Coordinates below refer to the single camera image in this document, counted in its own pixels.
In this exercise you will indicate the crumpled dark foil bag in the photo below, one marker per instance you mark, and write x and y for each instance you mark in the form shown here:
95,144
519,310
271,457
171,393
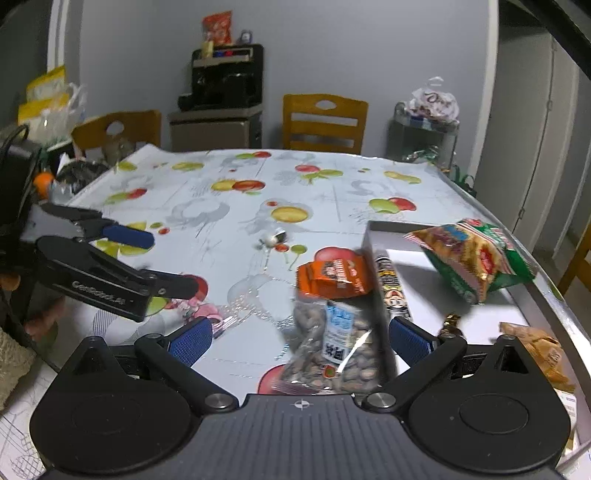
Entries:
76,175

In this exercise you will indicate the wooden chair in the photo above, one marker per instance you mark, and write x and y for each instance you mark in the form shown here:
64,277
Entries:
115,131
323,124
579,267

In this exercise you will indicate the clear bag of seeds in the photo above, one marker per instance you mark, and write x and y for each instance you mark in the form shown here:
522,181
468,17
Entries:
332,350

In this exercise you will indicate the white door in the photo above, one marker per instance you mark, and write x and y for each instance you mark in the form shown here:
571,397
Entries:
535,138

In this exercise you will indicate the black candy tube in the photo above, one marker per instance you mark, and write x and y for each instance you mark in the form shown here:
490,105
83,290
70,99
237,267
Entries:
390,286

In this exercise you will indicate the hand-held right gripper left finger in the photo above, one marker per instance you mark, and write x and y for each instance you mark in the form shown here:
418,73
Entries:
191,341

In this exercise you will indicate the clear pink cartoon packet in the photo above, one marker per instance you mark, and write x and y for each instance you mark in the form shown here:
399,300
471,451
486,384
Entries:
198,311

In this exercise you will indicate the green shrimp cracker bag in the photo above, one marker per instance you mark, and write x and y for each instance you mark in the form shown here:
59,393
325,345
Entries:
466,258

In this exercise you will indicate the clear plastic bag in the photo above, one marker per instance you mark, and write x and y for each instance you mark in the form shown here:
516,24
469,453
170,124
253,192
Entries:
62,115

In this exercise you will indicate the orange snack packet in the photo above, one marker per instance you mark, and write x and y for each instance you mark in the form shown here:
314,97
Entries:
332,277

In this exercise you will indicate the glass jar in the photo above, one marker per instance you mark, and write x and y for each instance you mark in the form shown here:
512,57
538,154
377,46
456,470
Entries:
117,147

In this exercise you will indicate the metal trolley rack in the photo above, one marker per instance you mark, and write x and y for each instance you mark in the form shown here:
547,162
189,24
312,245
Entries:
420,134

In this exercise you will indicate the white plastic shopping bag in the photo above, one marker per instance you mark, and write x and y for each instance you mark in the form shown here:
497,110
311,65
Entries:
434,101

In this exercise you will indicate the small silver candy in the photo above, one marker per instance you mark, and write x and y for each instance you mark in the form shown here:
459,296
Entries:
272,240

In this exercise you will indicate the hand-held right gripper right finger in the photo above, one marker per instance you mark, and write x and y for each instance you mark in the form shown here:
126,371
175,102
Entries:
411,341

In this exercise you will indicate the yellow package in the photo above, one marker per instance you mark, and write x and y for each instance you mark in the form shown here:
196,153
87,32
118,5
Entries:
39,94

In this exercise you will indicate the brown gold candy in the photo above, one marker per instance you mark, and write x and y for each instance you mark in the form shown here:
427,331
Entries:
451,325

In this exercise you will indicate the orange fruit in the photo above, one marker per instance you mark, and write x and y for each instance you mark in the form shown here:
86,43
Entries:
44,183

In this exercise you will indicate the green candy bag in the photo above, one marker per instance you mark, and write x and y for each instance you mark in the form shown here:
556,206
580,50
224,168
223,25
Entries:
420,154

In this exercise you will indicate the brown pastry packet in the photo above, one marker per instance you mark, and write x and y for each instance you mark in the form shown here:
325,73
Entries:
540,355

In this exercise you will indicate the person's left hand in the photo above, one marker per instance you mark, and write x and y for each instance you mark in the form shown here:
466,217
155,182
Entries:
44,323

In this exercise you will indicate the fruit print tablecloth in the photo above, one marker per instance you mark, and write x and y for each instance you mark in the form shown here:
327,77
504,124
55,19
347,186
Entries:
240,207

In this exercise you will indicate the small yellow bottle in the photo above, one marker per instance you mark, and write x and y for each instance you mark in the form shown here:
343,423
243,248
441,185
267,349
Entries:
207,50

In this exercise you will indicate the black grey water dispenser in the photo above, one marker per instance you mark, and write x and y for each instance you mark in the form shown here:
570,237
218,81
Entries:
221,106

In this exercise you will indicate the red snack bag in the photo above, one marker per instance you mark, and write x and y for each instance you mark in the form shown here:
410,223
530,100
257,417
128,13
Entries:
218,28

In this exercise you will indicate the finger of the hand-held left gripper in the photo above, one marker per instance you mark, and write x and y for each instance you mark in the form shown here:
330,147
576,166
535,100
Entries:
129,235
106,277

